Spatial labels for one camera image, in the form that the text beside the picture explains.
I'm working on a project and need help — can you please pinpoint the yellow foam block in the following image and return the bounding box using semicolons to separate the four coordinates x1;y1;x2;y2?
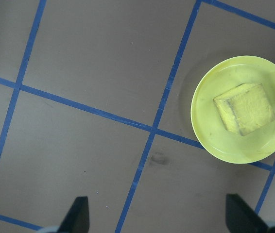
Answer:
212;83;275;137

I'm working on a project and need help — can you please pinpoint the yellow plate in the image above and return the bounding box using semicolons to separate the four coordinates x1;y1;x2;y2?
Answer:
190;55;275;165

